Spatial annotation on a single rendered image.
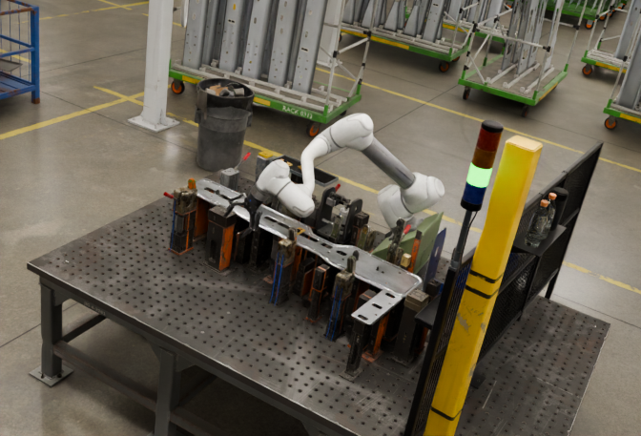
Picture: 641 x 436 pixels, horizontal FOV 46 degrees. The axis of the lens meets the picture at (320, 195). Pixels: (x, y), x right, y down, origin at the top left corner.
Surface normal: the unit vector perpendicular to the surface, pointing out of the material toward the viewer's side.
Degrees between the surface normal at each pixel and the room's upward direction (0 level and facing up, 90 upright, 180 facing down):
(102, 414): 0
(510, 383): 0
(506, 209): 90
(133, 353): 0
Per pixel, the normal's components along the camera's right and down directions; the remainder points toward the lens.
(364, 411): 0.15, -0.89
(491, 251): -0.58, 0.27
